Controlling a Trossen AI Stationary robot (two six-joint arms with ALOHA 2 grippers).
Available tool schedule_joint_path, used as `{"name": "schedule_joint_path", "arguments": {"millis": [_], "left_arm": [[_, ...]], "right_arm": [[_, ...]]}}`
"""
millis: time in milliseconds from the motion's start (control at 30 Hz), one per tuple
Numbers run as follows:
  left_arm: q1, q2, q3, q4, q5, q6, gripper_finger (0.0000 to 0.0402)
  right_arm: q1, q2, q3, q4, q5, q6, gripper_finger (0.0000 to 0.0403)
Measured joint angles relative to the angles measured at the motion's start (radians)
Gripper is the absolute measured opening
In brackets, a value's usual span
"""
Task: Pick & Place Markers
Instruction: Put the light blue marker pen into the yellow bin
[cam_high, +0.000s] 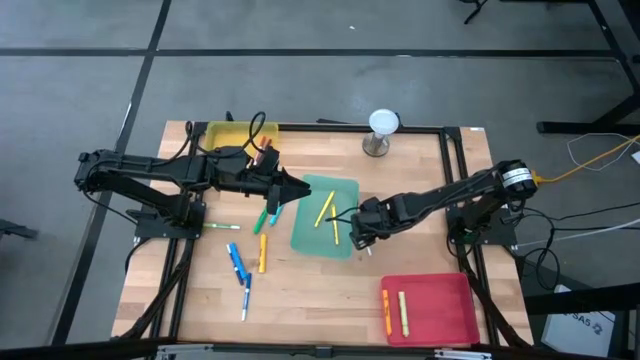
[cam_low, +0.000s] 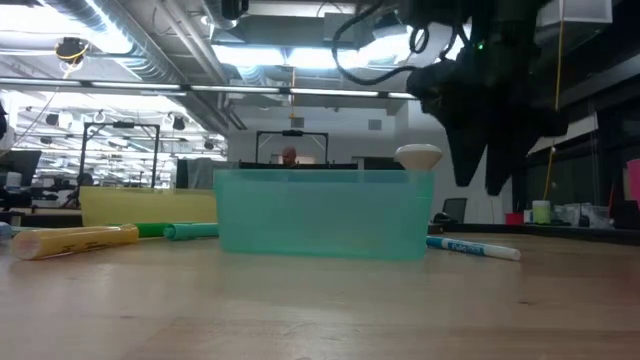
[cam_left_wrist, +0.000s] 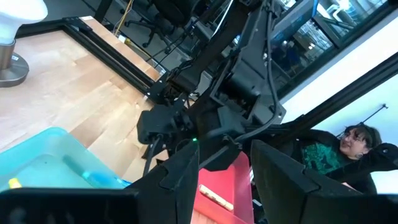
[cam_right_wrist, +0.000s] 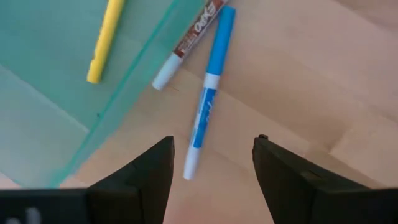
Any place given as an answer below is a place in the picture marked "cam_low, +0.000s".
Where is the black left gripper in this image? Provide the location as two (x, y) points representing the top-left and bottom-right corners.
(220, 0), (250, 21)

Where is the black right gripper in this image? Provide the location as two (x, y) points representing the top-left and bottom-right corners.
(406, 49), (570, 198)

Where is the blue white thin marker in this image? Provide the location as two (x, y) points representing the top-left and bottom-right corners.
(425, 235), (523, 262)

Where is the green translucent plastic bin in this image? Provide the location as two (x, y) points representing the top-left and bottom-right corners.
(213, 168), (435, 261)

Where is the green thick marker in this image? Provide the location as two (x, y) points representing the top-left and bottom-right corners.
(134, 222), (199, 239)

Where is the black office chair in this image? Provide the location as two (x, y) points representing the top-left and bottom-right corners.
(442, 196), (470, 225)

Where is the green white container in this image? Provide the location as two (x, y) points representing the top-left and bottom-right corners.
(531, 199), (553, 225)

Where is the black overhead light bar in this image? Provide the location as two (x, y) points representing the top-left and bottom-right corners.
(0, 76), (419, 104)

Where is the grey ceiling box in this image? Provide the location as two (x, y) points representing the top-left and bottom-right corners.
(323, 12), (358, 44)

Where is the red translucent plastic bin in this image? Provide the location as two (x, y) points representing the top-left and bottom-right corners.
(627, 158), (640, 209)

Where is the yellow translucent plastic bin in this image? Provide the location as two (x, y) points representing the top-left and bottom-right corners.
(79, 186), (219, 227)

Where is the teal thick marker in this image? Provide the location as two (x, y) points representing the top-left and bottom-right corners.
(163, 222), (220, 242)

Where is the computer monitor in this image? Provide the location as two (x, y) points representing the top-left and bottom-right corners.
(0, 149), (43, 189)

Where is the yellow-orange thick marker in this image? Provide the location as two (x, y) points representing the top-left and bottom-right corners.
(10, 223), (141, 262)

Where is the yellow power cable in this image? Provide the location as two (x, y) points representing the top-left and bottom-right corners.
(542, 0), (565, 201)

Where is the silver long air duct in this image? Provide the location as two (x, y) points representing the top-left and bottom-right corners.
(44, 0), (186, 85)

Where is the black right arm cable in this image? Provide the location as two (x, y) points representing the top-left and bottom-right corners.
(331, 0), (431, 87)

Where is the distant black rig frame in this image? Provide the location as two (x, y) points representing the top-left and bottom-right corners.
(82, 122), (162, 190)
(238, 129), (359, 171)

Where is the hanging black cable reel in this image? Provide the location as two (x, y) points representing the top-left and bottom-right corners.
(53, 36), (92, 65)

